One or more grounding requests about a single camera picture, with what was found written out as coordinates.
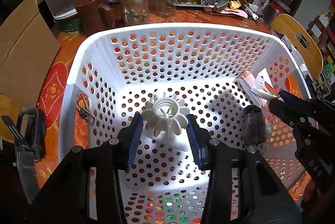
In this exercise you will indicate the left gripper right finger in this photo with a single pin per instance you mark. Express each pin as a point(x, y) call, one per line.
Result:
point(198, 139)

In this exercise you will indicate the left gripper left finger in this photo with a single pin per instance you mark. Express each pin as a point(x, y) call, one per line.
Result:
point(129, 138)

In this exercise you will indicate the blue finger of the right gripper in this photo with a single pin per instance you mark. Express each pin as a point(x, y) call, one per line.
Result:
point(291, 99)
point(286, 113)

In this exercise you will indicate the white packet with red print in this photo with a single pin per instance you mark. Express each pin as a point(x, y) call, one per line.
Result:
point(263, 87)

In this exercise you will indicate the pink white soft pack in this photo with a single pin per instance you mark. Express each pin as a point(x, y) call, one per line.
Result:
point(246, 81)

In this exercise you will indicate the metal binder clip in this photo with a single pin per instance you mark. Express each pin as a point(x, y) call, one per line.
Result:
point(83, 109)

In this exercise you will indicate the right wooden chair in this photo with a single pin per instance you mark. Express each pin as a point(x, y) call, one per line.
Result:
point(301, 40)

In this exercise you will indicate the black clip tool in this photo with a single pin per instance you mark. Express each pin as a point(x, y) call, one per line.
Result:
point(29, 133)

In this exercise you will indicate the pink paper sheet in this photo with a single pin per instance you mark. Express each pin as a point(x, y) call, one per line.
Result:
point(237, 12)

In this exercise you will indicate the brown plastic mug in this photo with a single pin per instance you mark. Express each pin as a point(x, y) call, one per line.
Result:
point(95, 15)

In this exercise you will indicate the brown cardboard box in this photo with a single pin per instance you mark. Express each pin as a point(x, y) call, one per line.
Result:
point(28, 48)

